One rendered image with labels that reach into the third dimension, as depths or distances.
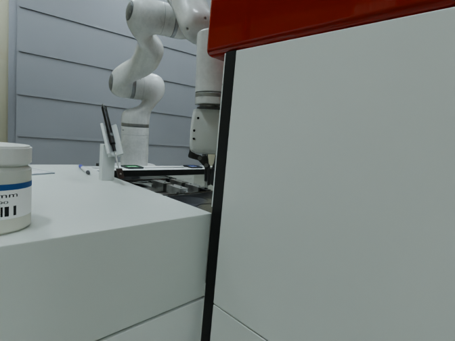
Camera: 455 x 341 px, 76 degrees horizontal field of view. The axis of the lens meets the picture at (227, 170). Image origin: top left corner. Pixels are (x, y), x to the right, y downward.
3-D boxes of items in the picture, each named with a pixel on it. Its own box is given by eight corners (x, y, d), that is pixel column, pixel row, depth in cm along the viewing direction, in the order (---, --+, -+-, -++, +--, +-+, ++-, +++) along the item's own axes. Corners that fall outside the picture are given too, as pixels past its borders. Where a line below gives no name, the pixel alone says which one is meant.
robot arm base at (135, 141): (110, 163, 138) (110, 124, 135) (151, 164, 147) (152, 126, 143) (114, 170, 121) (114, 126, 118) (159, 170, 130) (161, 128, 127)
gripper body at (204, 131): (234, 106, 70) (231, 153, 71) (191, 104, 69) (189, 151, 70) (238, 103, 62) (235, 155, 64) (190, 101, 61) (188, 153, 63)
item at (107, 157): (122, 183, 68) (126, 124, 66) (106, 183, 65) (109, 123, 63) (112, 178, 72) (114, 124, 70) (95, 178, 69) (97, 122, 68)
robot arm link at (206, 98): (232, 97, 70) (231, 110, 70) (195, 95, 69) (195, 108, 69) (237, 93, 62) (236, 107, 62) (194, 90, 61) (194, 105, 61)
